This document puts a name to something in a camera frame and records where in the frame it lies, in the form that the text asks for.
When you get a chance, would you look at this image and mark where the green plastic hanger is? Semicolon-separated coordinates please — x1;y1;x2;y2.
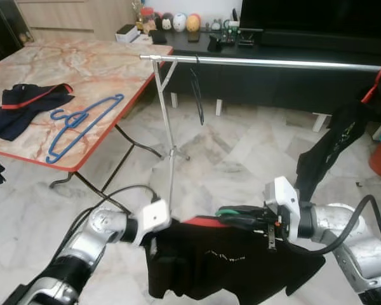
215;205;255;222

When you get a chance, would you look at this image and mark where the red plastic hanger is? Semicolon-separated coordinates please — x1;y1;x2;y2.
361;64;381;104

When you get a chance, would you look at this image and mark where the blue plastic hanger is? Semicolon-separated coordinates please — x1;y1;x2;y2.
46;93;125;164

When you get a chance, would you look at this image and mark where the black shirt green print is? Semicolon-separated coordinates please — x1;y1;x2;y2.
297;98;381;203

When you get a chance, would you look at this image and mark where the black television console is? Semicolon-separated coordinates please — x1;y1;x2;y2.
149;29;381;121

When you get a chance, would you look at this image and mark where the silver metal clothes rack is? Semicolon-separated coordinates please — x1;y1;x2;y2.
140;53;381;245

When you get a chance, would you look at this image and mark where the black clip stand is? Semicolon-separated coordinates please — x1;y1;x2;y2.
238;29;264;47

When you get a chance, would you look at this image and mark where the green mug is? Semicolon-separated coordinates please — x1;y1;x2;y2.
224;19;240;36

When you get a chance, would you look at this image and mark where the black soundbar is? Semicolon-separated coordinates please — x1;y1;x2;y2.
260;32;381;55

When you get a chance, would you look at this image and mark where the black card stand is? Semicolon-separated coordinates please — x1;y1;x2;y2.
149;30;169;45

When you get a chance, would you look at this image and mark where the yellow round plush toy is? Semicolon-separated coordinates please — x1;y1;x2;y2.
186;14;202;34

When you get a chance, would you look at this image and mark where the white round plush toy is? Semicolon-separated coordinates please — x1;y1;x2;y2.
173;13;187;32

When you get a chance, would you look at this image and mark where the black mouse plush toy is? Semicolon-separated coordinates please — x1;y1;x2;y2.
159;14;174;31

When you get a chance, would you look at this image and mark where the black flat television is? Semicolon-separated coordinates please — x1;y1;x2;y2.
239;0;381;36

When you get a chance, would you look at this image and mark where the white box black lid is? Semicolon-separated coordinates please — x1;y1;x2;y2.
116;24;141;44

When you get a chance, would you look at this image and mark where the jar with red lid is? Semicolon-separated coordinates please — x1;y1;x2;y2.
142;8;156;32

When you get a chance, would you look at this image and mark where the marble top folding table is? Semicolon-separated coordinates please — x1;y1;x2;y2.
0;39;174;207

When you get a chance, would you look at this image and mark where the gold trophy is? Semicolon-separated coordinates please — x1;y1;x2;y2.
132;0;147;31

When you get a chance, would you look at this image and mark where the navy shirt red trim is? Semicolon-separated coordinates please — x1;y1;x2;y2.
0;83;75;144

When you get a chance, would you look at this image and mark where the light wooden cabinet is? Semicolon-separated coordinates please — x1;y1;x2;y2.
16;0;137;42

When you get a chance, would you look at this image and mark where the black display shelf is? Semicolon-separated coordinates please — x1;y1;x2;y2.
0;0;29;64

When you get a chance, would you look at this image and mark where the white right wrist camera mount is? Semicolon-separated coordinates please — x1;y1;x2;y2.
265;177;301;243

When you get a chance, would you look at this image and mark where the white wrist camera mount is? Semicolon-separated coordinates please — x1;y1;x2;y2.
135;199;172;245
265;177;301;243

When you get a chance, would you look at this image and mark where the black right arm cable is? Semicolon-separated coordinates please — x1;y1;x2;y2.
286;194;381;255

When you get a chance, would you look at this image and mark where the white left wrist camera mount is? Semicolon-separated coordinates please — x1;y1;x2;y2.
135;199;172;245

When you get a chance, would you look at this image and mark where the black wire hanger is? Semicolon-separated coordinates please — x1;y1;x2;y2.
190;57;205;126

